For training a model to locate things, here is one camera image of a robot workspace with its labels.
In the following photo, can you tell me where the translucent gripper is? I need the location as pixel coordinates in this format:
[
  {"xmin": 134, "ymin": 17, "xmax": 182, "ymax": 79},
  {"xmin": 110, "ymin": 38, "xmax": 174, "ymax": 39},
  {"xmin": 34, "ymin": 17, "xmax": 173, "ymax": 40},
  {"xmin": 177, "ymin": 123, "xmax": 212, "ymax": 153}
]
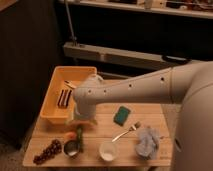
[{"xmin": 68, "ymin": 108, "xmax": 97, "ymax": 125}]

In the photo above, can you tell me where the green pepper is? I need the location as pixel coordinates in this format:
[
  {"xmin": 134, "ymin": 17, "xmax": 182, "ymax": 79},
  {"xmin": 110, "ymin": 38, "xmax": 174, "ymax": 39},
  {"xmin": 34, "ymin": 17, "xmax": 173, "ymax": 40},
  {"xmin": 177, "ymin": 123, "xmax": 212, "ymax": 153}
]
[{"xmin": 77, "ymin": 125, "xmax": 84, "ymax": 153}]

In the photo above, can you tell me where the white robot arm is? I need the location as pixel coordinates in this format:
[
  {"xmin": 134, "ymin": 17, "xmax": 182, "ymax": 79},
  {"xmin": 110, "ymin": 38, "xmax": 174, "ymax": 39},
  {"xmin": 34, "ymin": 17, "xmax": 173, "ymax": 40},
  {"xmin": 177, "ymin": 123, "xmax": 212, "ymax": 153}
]
[{"xmin": 73, "ymin": 61, "xmax": 213, "ymax": 171}]

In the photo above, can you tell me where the yellow plastic tray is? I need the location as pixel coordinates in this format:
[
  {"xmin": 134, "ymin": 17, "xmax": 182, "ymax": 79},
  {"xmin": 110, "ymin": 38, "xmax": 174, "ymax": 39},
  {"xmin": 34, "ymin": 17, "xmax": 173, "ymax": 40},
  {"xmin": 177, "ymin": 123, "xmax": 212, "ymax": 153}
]
[{"xmin": 40, "ymin": 66, "xmax": 97, "ymax": 124}]

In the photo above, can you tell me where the orange fruit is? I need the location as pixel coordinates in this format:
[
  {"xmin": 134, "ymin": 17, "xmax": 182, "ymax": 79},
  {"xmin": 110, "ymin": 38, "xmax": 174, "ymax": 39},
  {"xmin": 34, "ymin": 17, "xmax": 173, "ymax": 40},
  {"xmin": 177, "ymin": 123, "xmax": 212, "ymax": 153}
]
[{"xmin": 64, "ymin": 131, "xmax": 77, "ymax": 140}]

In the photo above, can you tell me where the white dish brush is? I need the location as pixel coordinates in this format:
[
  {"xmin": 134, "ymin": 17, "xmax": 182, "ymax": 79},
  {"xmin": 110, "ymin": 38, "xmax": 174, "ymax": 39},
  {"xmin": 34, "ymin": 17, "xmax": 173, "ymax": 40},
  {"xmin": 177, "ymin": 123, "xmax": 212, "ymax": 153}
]
[{"xmin": 64, "ymin": 80, "xmax": 76, "ymax": 89}]

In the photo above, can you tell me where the small metal cup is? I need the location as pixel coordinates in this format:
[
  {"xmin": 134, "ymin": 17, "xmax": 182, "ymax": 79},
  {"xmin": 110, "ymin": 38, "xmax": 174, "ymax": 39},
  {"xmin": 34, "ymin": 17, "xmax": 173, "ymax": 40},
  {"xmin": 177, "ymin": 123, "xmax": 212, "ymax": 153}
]
[{"xmin": 63, "ymin": 140, "xmax": 79, "ymax": 157}]

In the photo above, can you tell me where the green sponge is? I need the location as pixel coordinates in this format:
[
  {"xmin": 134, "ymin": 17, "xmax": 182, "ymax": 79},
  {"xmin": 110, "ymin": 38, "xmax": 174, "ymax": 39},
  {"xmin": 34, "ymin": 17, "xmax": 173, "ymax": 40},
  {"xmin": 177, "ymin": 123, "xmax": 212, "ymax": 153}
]
[{"xmin": 113, "ymin": 106, "xmax": 131, "ymax": 126}]

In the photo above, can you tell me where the bunch of dark grapes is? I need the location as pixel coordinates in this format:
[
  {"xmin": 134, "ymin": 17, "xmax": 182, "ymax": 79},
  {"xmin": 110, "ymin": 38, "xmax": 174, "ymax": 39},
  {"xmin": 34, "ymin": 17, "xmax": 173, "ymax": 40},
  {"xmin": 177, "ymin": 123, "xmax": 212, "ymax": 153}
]
[{"xmin": 33, "ymin": 139, "xmax": 62, "ymax": 165}]

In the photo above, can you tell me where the white plastic cup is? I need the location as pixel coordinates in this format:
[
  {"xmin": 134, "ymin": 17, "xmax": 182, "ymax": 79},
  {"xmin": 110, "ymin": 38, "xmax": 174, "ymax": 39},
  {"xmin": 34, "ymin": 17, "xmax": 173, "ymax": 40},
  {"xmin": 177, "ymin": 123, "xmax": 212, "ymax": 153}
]
[{"xmin": 99, "ymin": 142, "xmax": 118, "ymax": 162}]

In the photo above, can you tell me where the lower white shelf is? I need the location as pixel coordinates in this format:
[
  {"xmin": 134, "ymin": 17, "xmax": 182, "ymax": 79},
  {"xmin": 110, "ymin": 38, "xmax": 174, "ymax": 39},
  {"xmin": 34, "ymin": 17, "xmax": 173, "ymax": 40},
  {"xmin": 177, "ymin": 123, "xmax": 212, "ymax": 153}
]
[{"xmin": 63, "ymin": 41, "xmax": 204, "ymax": 71}]

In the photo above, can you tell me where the white shelf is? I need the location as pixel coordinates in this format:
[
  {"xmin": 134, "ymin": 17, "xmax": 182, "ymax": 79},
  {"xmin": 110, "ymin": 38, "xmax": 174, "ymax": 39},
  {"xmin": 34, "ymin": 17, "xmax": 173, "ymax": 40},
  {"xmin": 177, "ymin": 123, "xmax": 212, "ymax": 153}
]
[
  {"xmin": 63, "ymin": 41, "xmax": 204, "ymax": 71},
  {"xmin": 59, "ymin": 0, "xmax": 213, "ymax": 19}
]

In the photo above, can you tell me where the crumpled blue-grey cloth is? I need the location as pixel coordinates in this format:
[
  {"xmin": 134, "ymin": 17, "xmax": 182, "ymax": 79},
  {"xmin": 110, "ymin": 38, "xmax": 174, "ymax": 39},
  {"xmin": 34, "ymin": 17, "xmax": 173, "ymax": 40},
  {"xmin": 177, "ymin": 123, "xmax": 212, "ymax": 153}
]
[{"xmin": 135, "ymin": 126, "xmax": 161, "ymax": 160}]

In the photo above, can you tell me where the metal shelf pole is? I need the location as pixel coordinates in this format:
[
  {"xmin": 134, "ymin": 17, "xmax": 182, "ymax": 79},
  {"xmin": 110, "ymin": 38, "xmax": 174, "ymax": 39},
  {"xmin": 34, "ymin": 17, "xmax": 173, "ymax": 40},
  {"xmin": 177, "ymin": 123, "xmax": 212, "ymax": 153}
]
[{"xmin": 64, "ymin": 0, "xmax": 78, "ymax": 46}]

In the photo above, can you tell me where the upper white shelf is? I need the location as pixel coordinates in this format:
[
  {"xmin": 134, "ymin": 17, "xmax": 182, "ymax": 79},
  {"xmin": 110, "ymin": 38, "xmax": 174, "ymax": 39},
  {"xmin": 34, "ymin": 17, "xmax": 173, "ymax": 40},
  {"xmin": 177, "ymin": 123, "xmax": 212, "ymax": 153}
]
[{"xmin": 59, "ymin": 0, "xmax": 213, "ymax": 19}]

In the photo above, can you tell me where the black object on shelf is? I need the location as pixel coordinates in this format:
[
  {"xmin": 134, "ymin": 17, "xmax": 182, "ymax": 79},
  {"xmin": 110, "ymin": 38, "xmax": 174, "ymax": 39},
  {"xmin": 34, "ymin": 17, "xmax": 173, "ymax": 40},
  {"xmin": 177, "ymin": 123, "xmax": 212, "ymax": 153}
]
[{"xmin": 162, "ymin": 55, "xmax": 191, "ymax": 65}]

